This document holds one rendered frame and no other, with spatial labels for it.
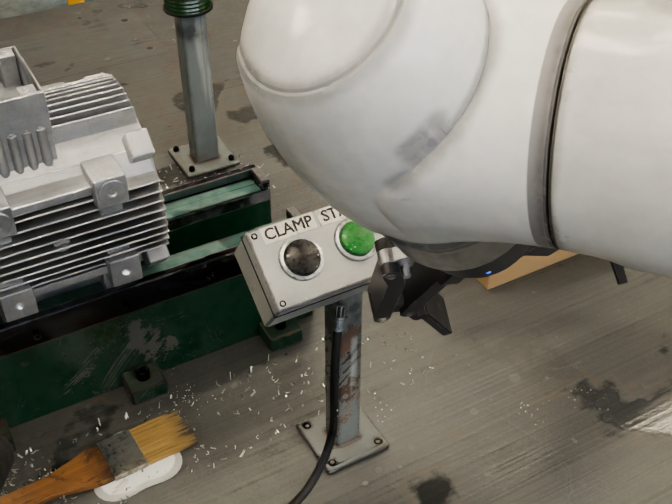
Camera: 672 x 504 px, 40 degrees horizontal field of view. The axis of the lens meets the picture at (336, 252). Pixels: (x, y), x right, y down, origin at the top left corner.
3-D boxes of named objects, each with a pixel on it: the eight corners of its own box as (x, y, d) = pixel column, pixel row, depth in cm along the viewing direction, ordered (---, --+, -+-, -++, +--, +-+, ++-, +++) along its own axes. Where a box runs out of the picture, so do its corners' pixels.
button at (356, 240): (343, 265, 75) (350, 258, 73) (329, 232, 76) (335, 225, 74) (375, 254, 76) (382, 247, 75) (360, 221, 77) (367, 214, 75)
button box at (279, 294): (264, 329, 76) (279, 313, 71) (231, 251, 77) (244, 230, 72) (437, 265, 82) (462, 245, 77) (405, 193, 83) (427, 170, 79)
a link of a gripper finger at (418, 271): (490, 264, 56) (470, 265, 56) (415, 326, 66) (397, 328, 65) (474, 205, 58) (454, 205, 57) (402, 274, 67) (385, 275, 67)
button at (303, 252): (288, 285, 73) (294, 278, 71) (274, 251, 74) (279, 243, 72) (322, 273, 74) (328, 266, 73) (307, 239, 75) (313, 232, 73)
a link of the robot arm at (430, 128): (312, 244, 47) (570, 289, 42) (149, 120, 33) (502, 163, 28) (365, 53, 49) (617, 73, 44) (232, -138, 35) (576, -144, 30)
